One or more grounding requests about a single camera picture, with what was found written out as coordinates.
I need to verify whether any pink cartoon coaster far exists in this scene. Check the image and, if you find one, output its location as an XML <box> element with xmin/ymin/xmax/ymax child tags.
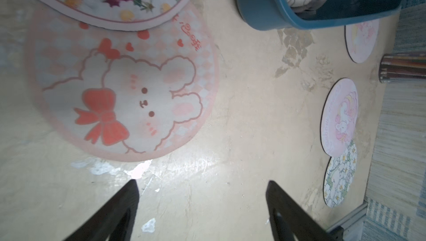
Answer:
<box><xmin>345</xmin><ymin>19</ymin><xmax>379</xmax><ymax>64</ymax></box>

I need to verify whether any white green floral coaster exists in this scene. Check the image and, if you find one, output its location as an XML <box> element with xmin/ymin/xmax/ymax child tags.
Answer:
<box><xmin>323</xmin><ymin>140</ymin><xmax>358</xmax><ymax>208</ymax></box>

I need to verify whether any pink bunny coaster right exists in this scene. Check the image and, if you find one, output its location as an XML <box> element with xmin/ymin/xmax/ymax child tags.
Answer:
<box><xmin>320</xmin><ymin>78</ymin><xmax>359</xmax><ymax>157</ymax></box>

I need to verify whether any aluminium front rail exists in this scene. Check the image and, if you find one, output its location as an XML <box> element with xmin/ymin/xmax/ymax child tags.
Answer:
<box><xmin>327</xmin><ymin>201</ymin><xmax>368</xmax><ymax>241</ymax></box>

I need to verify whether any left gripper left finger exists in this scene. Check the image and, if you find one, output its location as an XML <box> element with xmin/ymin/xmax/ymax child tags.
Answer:
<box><xmin>66</xmin><ymin>180</ymin><xmax>139</xmax><ymax>241</ymax></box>

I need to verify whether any pink checkered sheep coaster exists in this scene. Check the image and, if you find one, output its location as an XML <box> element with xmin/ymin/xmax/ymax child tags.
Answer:
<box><xmin>24</xmin><ymin>4</ymin><xmax>219</xmax><ymax>162</ymax></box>

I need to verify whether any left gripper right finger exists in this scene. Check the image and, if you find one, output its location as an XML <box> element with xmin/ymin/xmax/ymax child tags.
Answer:
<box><xmin>266</xmin><ymin>181</ymin><xmax>334</xmax><ymax>241</ymax></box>

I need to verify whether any teal plastic storage box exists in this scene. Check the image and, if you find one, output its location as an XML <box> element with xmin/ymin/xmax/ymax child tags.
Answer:
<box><xmin>236</xmin><ymin>0</ymin><xmax>402</xmax><ymax>31</ymax></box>

